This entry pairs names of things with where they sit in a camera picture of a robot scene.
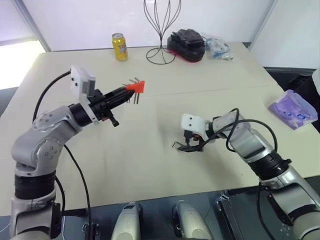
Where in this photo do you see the black flat box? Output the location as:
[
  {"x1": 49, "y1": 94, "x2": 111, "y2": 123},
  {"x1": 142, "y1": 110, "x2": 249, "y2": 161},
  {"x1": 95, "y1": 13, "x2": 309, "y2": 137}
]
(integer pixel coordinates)
[{"x1": 216, "y1": 193, "x2": 253, "y2": 240}]

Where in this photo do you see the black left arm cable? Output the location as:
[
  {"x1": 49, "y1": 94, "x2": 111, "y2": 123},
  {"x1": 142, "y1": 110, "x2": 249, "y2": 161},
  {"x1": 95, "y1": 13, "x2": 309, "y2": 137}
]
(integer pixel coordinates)
[{"x1": 32, "y1": 69, "x2": 93, "y2": 225}]

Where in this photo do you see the yellow drink can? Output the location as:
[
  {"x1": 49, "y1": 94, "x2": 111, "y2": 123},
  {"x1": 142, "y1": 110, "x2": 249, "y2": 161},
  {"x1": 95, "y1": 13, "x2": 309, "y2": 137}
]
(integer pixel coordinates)
[{"x1": 111, "y1": 32, "x2": 129, "y2": 62}]

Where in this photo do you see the orange hex key holder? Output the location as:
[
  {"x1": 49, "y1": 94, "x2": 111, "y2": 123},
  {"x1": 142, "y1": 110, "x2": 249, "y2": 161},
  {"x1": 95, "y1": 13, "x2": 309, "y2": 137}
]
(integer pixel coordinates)
[{"x1": 125, "y1": 80, "x2": 146, "y2": 95}]

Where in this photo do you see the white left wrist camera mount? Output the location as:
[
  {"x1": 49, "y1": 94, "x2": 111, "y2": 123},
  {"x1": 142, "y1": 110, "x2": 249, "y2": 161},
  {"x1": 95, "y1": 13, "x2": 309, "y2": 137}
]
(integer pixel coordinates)
[{"x1": 70, "y1": 65, "x2": 101, "y2": 125}]

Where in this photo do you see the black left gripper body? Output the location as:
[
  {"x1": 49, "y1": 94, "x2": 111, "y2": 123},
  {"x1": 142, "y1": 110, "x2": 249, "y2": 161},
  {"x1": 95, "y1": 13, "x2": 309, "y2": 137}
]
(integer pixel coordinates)
[{"x1": 88, "y1": 89, "x2": 120, "y2": 129}]

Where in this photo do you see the black and red bag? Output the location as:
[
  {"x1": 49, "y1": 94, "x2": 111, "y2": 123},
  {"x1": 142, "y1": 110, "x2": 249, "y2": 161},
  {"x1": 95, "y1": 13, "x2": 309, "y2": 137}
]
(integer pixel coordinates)
[{"x1": 166, "y1": 28, "x2": 207, "y2": 63}]

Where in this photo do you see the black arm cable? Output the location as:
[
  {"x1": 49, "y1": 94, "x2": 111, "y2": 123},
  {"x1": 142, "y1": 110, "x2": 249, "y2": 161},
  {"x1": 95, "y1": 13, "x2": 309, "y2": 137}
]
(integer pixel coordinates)
[
  {"x1": 199, "y1": 107, "x2": 278, "y2": 154},
  {"x1": 32, "y1": 69, "x2": 93, "y2": 225}
]

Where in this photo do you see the dark chair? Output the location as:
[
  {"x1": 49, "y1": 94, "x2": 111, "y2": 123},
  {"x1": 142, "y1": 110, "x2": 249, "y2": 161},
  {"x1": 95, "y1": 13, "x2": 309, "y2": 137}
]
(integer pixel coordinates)
[{"x1": 263, "y1": 66, "x2": 320, "y2": 102}]

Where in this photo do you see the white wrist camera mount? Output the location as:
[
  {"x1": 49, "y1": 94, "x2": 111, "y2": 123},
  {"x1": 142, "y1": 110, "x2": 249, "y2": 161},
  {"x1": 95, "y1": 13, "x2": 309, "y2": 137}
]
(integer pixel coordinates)
[
  {"x1": 70, "y1": 65, "x2": 101, "y2": 125},
  {"x1": 180, "y1": 113, "x2": 209, "y2": 141}
]

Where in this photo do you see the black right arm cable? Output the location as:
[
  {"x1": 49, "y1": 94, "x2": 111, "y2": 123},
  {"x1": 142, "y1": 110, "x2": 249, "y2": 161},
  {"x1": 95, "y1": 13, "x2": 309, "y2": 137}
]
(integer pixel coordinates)
[{"x1": 199, "y1": 107, "x2": 278, "y2": 154}]

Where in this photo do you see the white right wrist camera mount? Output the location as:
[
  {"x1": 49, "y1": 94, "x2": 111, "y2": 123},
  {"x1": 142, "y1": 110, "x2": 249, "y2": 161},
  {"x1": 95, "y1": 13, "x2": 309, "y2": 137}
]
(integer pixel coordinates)
[{"x1": 180, "y1": 113, "x2": 209, "y2": 141}]

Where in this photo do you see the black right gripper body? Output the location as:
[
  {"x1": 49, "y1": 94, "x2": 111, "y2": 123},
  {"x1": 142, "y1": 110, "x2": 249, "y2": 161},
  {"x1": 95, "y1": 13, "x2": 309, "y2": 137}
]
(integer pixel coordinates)
[{"x1": 183, "y1": 129, "x2": 202, "y2": 148}]

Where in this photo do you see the clear plastic bag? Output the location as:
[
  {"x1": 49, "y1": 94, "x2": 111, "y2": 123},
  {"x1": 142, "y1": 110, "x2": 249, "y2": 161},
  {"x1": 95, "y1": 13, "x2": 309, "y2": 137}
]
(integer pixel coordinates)
[{"x1": 199, "y1": 32, "x2": 235, "y2": 61}]

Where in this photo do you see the black wire stand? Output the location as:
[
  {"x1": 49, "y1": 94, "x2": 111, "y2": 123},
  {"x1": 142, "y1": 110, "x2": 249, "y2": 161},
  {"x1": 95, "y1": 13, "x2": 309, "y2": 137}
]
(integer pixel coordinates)
[{"x1": 143, "y1": 0, "x2": 183, "y2": 65}]

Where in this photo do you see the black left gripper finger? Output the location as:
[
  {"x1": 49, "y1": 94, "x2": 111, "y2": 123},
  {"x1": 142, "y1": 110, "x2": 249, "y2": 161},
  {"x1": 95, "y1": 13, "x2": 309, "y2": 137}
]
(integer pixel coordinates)
[
  {"x1": 109, "y1": 92, "x2": 135, "y2": 109},
  {"x1": 104, "y1": 85, "x2": 129, "y2": 99}
]

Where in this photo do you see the steel hex key in holder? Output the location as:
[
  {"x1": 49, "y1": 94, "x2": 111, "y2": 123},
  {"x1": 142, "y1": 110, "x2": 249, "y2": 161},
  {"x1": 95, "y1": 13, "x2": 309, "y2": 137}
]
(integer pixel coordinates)
[
  {"x1": 128, "y1": 78, "x2": 137, "y2": 105},
  {"x1": 133, "y1": 76, "x2": 140, "y2": 105}
]

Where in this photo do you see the purple tissue pack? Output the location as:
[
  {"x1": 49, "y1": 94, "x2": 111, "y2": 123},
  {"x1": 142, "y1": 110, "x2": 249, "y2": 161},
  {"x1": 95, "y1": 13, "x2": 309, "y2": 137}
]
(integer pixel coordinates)
[{"x1": 268, "y1": 89, "x2": 318, "y2": 130}]

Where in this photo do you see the silver rounded robot leg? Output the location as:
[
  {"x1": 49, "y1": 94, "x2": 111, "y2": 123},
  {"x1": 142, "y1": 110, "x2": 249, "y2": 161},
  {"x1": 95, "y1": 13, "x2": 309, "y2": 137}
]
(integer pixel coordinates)
[
  {"x1": 110, "y1": 201, "x2": 144, "y2": 240},
  {"x1": 171, "y1": 200, "x2": 214, "y2": 240}
]

